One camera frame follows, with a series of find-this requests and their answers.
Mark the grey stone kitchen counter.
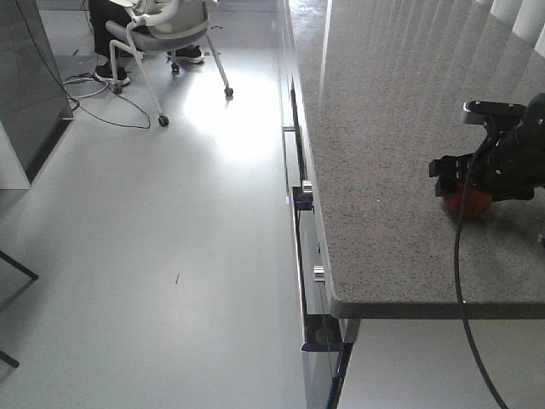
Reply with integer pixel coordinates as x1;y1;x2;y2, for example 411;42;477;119
278;0;545;409

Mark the black floor cable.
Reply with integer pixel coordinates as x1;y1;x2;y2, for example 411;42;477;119
16;0;152;130

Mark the lower silver drawer knob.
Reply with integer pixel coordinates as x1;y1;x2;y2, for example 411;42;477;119
313;265;325;283

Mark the seated person in black trousers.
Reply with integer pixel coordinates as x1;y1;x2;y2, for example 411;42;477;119
89;0;204;86

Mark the silver drawer knob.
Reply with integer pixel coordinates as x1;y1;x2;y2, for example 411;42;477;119
313;265;325;283
301;180;313;196

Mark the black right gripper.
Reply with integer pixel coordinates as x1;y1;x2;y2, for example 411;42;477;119
428;93;544;201

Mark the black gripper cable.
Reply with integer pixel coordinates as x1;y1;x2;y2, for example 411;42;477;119
453;140;510;409

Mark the red yellow apple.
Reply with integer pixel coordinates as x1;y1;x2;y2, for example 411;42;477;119
443;183;492;220

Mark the black left chair leg frame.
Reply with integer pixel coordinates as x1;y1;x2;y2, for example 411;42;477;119
1;251;39;368

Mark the dark grey cabinet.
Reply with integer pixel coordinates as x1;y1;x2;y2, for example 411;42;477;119
1;1;73;181

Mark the white wheeled office chair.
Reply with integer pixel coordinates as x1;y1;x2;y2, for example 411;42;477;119
106;1;210;127

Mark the white floor cable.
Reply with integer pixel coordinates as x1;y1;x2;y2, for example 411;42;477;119
62;74;110;100

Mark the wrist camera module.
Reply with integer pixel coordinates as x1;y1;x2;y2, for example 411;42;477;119
462;101;526;124

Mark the upper silver drawer knob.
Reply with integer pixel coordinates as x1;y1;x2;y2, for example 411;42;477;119
301;180;313;196

